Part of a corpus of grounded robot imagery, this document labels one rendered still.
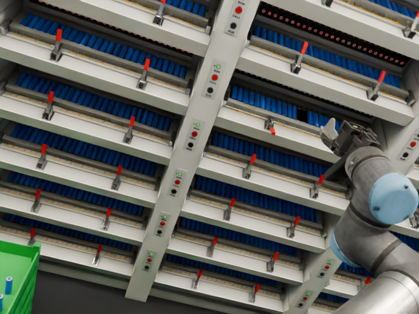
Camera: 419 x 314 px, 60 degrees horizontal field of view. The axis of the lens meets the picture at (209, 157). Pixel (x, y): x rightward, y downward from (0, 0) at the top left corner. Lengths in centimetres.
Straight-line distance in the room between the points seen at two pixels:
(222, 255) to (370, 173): 90
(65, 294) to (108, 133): 76
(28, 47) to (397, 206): 107
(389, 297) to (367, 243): 14
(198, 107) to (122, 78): 25
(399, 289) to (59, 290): 135
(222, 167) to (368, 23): 64
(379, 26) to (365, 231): 63
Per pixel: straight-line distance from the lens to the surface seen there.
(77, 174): 139
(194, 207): 139
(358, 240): 81
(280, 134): 123
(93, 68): 120
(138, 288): 168
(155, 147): 126
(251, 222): 144
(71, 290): 173
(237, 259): 157
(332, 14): 114
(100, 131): 127
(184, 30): 112
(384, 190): 75
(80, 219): 151
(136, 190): 137
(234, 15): 109
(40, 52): 125
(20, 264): 138
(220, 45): 110
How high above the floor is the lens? 137
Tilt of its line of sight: 28 degrees down
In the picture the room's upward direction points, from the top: 21 degrees clockwise
